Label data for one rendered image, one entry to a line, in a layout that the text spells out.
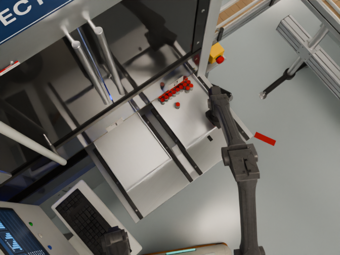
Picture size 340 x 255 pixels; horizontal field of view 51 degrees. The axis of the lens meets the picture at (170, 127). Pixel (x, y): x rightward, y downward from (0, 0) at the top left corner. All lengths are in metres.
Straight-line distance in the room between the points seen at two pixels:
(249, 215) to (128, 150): 0.75
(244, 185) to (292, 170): 1.61
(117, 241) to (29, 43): 0.66
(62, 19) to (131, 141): 0.98
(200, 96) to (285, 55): 1.34
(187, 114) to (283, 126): 1.18
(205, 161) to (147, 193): 0.31
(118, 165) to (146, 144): 0.16
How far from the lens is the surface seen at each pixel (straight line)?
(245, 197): 1.15
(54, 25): 0.85
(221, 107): 1.40
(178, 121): 1.73
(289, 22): 2.47
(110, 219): 1.77
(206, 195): 2.57
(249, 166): 1.13
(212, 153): 1.71
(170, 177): 1.68
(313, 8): 2.15
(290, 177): 2.71
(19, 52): 0.86
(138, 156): 1.70
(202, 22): 1.33
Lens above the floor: 2.55
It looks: 75 degrees down
